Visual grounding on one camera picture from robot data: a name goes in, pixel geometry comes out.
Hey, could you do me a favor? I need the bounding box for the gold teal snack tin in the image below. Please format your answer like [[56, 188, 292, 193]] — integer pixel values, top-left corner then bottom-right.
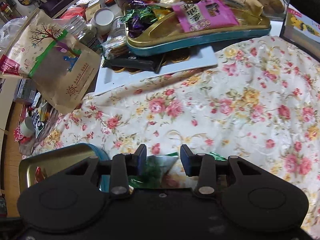
[[121, 0, 271, 56]]

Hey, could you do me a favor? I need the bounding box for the floral tablecloth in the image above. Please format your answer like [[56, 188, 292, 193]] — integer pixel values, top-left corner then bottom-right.
[[33, 36, 319, 238]]

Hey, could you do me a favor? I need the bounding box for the green triangular snack packet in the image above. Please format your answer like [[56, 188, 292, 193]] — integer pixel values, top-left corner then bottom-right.
[[129, 152, 178, 189]]

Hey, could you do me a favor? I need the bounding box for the gold teal tin lid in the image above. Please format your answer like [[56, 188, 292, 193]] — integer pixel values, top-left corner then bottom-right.
[[18, 143, 110, 192]]

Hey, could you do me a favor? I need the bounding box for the green foil candy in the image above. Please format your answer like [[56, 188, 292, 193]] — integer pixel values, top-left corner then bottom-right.
[[210, 152, 227, 161]]

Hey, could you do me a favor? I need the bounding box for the white tray with chocolates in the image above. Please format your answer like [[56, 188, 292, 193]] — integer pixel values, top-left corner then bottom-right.
[[94, 45, 217, 94]]

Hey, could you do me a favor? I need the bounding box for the pink snack packet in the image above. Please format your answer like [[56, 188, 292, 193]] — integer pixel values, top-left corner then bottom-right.
[[172, 0, 239, 33]]

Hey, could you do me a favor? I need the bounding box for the white round lid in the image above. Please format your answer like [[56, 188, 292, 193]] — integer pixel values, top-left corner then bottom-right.
[[93, 8, 114, 35]]

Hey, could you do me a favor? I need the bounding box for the brown paper snack bag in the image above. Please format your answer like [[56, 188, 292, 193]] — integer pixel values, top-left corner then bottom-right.
[[1, 9, 101, 114]]

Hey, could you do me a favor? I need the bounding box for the glass plate with snacks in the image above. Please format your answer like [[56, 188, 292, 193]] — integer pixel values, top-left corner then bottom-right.
[[13, 100, 59, 156]]

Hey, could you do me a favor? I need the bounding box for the red candy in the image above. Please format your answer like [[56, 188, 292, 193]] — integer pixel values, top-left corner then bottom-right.
[[34, 166, 48, 184]]

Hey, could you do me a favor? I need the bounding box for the card box with yellow picture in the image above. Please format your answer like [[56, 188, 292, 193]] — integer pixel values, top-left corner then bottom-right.
[[280, 5, 320, 61]]

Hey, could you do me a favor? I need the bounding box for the grey cardboard box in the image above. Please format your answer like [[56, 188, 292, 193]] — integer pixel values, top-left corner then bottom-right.
[[13, 79, 37, 105]]

